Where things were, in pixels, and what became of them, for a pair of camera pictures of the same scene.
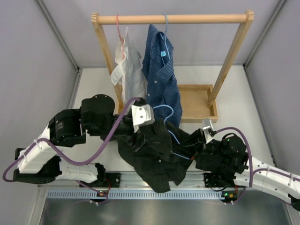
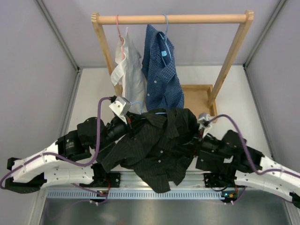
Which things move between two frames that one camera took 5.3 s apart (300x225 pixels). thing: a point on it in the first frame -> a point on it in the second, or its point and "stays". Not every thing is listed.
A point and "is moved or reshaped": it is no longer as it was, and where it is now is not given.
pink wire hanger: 117,16 stays
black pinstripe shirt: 163,152 is moved or reshaped
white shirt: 130,72 stays
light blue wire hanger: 165,123 -> 141,108
